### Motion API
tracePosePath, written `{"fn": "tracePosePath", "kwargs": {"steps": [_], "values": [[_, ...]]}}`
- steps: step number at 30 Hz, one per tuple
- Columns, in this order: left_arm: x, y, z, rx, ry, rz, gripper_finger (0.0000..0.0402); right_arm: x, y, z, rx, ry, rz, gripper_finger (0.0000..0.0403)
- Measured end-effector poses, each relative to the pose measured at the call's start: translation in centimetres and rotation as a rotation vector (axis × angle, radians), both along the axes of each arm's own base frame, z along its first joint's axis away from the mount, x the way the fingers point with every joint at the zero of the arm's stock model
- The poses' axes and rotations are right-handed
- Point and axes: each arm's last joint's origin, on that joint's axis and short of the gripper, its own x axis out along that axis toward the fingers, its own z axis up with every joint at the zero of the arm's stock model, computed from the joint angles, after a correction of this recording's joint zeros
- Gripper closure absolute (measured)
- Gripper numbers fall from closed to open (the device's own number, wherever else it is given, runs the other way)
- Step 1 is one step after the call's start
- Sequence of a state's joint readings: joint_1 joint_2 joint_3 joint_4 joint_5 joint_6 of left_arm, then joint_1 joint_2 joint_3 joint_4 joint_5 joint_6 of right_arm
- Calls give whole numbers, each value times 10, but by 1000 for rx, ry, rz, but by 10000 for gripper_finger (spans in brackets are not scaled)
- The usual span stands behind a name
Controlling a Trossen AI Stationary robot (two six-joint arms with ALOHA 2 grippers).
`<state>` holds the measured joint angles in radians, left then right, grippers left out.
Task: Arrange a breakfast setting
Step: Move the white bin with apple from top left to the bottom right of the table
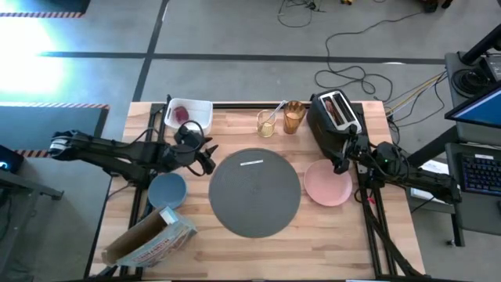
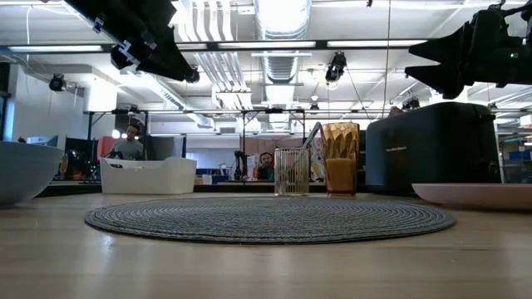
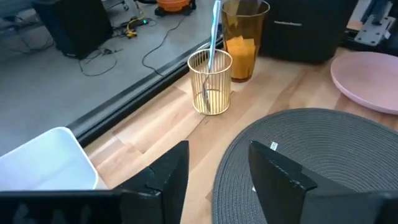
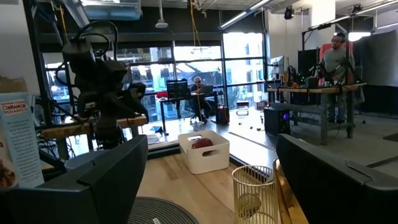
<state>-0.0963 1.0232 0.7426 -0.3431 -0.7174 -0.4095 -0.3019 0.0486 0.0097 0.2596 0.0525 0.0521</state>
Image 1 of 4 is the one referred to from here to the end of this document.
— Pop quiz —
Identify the coiled black cable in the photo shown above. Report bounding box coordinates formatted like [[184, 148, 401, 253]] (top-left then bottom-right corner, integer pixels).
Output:
[[452, 68, 490, 99]]

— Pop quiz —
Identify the black monitor pole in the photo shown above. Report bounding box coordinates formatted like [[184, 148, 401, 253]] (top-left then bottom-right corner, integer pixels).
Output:
[[460, 25, 501, 66]]

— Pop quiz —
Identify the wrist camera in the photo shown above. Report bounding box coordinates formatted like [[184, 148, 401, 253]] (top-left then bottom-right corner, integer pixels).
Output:
[[174, 124, 205, 149], [373, 141, 406, 177]]

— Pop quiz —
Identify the clear glass cup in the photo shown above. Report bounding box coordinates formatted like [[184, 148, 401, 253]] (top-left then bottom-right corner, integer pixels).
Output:
[[256, 109, 278, 139]]

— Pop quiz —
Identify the black keyboard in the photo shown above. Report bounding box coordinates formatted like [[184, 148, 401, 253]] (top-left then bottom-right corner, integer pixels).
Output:
[[460, 154, 501, 196]]

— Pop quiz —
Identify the grey round woven placemat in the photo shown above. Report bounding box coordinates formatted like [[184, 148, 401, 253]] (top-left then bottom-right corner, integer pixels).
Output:
[[207, 147, 302, 239]]

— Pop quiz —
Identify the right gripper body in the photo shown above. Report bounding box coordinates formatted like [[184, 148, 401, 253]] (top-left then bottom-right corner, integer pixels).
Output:
[[344, 135, 376, 165]]

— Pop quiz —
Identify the black toaster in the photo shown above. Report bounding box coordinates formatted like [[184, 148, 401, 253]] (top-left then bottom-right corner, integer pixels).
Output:
[[305, 89, 365, 161]]

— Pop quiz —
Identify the long black floor cable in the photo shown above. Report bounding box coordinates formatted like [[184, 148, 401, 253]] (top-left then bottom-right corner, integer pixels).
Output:
[[315, 11, 426, 103]]

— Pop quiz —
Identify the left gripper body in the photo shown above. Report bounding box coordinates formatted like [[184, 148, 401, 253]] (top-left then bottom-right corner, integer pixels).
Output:
[[167, 144, 205, 174]]

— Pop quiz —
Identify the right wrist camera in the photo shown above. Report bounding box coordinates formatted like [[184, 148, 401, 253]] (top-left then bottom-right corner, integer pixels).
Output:
[[373, 141, 406, 177]]

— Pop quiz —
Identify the white paper sheet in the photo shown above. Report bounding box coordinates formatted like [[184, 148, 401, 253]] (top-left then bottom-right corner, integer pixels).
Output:
[[409, 159, 451, 204]]

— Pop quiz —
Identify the red apple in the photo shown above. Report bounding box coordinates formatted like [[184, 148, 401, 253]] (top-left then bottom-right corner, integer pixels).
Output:
[[173, 105, 190, 123]]

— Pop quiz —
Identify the black box with blue light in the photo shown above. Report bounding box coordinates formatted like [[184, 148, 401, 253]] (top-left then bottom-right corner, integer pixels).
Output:
[[0, 144, 25, 175]]

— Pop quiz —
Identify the dark floor mat hazard edge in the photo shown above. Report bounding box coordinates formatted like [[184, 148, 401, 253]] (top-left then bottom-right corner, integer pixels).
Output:
[[0, 102, 110, 160], [0, 0, 92, 19]]

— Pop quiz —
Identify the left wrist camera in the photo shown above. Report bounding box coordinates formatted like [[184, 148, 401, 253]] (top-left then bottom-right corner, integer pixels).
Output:
[[174, 124, 205, 149]]

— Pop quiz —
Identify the amber faceted tumbler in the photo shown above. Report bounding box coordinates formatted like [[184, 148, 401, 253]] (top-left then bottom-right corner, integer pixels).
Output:
[[282, 99, 308, 136]]

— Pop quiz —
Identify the blue cinnamon cereal box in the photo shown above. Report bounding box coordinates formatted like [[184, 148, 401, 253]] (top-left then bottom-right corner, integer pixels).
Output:
[[101, 206, 199, 269]]

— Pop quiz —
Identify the brown toast slice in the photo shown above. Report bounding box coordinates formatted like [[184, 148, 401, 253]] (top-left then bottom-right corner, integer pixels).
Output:
[[324, 98, 341, 121]]

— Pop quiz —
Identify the blue bowl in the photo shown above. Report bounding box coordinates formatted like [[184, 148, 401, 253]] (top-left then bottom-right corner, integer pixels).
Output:
[[147, 172, 188, 211]]

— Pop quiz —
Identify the black floor cable with plug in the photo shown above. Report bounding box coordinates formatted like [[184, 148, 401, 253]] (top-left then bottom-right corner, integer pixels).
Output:
[[276, 0, 326, 28]]

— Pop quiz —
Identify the grey side desk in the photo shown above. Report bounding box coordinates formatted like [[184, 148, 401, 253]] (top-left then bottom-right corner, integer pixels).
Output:
[[406, 50, 501, 248]]

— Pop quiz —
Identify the grey metal stand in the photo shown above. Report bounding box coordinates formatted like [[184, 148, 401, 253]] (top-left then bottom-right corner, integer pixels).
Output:
[[0, 168, 64, 282]]

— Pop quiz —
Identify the white plastic bin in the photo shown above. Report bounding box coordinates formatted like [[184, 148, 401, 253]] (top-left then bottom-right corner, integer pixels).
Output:
[[164, 97, 214, 136]]

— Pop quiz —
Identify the clear plastic spoon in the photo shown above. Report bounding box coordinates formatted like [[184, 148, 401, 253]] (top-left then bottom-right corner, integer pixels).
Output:
[[268, 99, 288, 123]]

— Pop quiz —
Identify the pink plate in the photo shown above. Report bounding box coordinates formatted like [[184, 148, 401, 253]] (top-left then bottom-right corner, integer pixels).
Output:
[[304, 158, 353, 208]]

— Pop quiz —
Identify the yellow cable bundle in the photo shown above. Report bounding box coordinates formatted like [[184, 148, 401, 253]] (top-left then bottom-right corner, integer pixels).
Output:
[[385, 72, 447, 117]]

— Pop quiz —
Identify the computer monitor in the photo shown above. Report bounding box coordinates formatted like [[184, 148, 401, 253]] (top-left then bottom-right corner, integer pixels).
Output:
[[445, 84, 501, 130]]

